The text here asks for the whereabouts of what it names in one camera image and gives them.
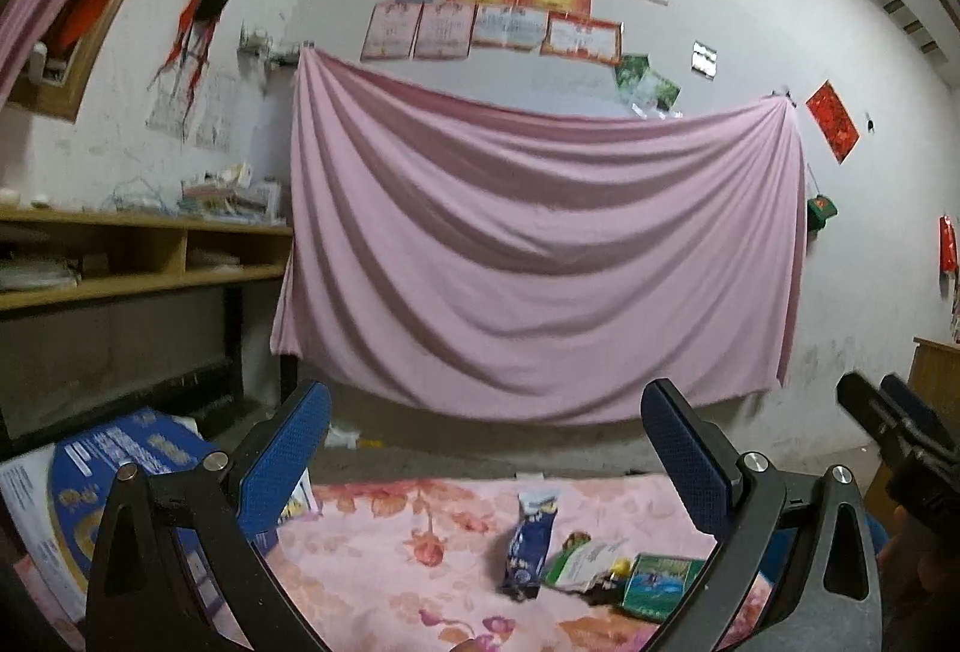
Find small black sachet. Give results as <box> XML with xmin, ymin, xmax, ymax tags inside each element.
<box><xmin>585</xmin><ymin>558</ymin><xmax>635</xmax><ymax>606</ymax></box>

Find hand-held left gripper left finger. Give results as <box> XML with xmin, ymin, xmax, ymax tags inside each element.
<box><xmin>84</xmin><ymin>380</ymin><xmax>335</xmax><ymax>652</ymax></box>

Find tangled white cable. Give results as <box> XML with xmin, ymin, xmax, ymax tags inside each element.
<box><xmin>101</xmin><ymin>176</ymin><xmax>181</xmax><ymax>218</ymax></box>

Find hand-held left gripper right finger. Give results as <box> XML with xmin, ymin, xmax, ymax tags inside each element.
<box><xmin>640</xmin><ymin>378</ymin><xmax>886</xmax><ymax>652</ymax></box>

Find blue snack packet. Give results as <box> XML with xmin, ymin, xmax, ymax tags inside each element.
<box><xmin>499</xmin><ymin>491</ymin><xmax>562</xmax><ymax>602</ymax></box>

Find pink floral blanket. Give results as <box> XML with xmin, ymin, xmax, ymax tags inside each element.
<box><xmin>15</xmin><ymin>472</ymin><xmax>773</xmax><ymax>652</ymax></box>

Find small wall shelf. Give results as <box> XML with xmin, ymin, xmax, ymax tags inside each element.
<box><xmin>238</xmin><ymin>22</ymin><xmax>301</xmax><ymax>70</ymax></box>

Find red tassel wall ornament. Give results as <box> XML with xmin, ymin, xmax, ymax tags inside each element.
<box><xmin>154</xmin><ymin>0</ymin><xmax>235</xmax><ymax>98</ymax></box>

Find green hanging pouch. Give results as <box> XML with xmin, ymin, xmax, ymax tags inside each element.
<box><xmin>806</xmin><ymin>194</ymin><xmax>839</xmax><ymax>233</ymax></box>

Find red paper wall poster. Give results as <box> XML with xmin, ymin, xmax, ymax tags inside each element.
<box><xmin>805</xmin><ymin>80</ymin><xmax>860</xmax><ymax>166</ymax></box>

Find papers inside shelf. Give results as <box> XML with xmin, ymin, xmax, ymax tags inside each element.
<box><xmin>0</xmin><ymin>254</ymin><xmax>83</xmax><ymax>293</ymax></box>

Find group of wall certificates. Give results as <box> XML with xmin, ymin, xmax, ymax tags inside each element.
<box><xmin>360</xmin><ymin>0</ymin><xmax>670</xmax><ymax>67</ymax></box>

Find green box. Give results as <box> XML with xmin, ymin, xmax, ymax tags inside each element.
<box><xmin>621</xmin><ymin>553</ymin><xmax>707</xmax><ymax>623</ymax></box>

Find pink hanging sheet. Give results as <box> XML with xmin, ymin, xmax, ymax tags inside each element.
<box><xmin>268</xmin><ymin>46</ymin><xmax>809</xmax><ymax>428</ymax></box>

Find wooden window frame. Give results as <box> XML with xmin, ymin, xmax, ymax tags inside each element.
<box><xmin>0</xmin><ymin>0</ymin><xmax>203</xmax><ymax>124</ymax></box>

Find white paper wall sheet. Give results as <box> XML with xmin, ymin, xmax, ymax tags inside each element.
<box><xmin>195</xmin><ymin>73</ymin><xmax>241</xmax><ymax>154</ymax></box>
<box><xmin>146</xmin><ymin>73</ymin><xmax>197</xmax><ymax>140</ymax></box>

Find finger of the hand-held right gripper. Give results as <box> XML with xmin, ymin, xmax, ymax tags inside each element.
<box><xmin>880</xmin><ymin>373</ymin><xmax>960</xmax><ymax>473</ymax></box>
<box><xmin>836</xmin><ymin>372</ymin><xmax>942</xmax><ymax>537</ymax></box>

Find stack of papers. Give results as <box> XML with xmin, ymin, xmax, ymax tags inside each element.
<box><xmin>180</xmin><ymin>161</ymin><xmax>286</xmax><ymax>226</ymax></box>

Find green photo print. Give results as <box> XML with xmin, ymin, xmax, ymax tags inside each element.
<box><xmin>615</xmin><ymin>53</ymin><xmax>650</xmax><ymax>92</ymax></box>
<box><xmin>637</xmin><ymin>68</ymin><xmax>682</xmax><ymax>113</ymax></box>

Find wooden shelf desk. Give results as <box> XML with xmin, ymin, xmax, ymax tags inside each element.
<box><xmin>0</xmin><ymin>206</ymin><xmax>297</xmax><ymax>443</ymax></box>

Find blue printed cardboard box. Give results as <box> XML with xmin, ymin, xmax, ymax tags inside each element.
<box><xmin>0</xmin><ymin>406</ymin><xmax>320</xmax><ymax>623</ymax></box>

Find green and white packet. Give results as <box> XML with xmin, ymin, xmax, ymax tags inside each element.
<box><xmin>541</xmin><ymin>532</ymin><xmax>629</xmax><ymax>594</ymax></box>

